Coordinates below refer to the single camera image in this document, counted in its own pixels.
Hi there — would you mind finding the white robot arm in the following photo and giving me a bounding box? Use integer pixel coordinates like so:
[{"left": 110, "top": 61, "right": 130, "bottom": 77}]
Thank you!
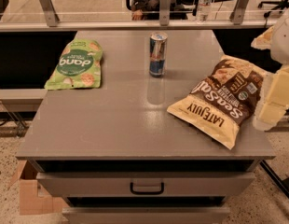
[{"left": 251, "top": 16, "right": 289, "bottom": 131}]

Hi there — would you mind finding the green rice chip bag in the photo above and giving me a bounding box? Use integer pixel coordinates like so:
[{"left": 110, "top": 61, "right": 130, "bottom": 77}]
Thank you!
[{"left": 45, "top": 38, "right": 103, "bottom": 91}]

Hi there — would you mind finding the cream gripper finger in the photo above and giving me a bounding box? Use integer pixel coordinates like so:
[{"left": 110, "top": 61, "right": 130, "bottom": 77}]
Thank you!
[
  {"left": 251, "top": 26, "right": 273, "bottom": 50},
  {"left": 253, "top": 65, "right": 289, "bottom": 131}
]

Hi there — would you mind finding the cardboard box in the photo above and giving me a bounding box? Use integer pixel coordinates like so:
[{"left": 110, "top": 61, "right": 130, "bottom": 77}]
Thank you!
[{"left": 8, "top": 161, "right": 68, "bottom": 215}]

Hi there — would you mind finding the redbull can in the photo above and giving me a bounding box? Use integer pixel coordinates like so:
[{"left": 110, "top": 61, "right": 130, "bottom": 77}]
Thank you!
[{"left": 149, "top": 32, "right": 168, "bottom": 77}]

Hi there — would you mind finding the clear plastic water bottle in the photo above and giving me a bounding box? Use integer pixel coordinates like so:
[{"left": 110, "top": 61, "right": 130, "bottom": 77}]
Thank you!
[{"left": 196, "top": 0, "right": 213, "bottom": 22}]

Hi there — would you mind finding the lower grey drawer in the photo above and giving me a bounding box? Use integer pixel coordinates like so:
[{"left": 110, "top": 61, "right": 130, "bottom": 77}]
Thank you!
[{"left": 62, "top": 207, "right": 230, "bottom": 224}]

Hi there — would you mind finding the upper drawer with black handle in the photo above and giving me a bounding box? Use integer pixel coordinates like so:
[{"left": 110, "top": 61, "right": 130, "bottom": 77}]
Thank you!
[{"left": 37, "top": 172, "right": 255, "bottom": 197}]

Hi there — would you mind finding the seated person in background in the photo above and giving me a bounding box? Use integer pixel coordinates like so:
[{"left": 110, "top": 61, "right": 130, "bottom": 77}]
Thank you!
[{"left": 131, "top": 0, "right": 189, "bottom": 21}]

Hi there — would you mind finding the metal railing frame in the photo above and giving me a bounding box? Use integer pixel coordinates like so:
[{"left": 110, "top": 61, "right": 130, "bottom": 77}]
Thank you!
[{"left": 0, "top": 0, "right": 282, "bottom": 30}]

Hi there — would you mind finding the black office chair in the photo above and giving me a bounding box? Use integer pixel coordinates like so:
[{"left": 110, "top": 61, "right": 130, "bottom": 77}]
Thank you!
[{"left": 258, "top": 0, "right": 289, "bottom": 19}]

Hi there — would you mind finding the grey drawer cabinet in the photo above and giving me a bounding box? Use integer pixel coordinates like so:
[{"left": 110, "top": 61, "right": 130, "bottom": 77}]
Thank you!
[{"left": 15, "top": 30, "right": 277, "bottom": 224}]

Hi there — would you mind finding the brown Late July chip bag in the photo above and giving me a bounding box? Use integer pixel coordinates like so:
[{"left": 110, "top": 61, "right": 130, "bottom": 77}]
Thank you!
[{"left": 167, "top": 55, "right": 268, "bottom": 149}]

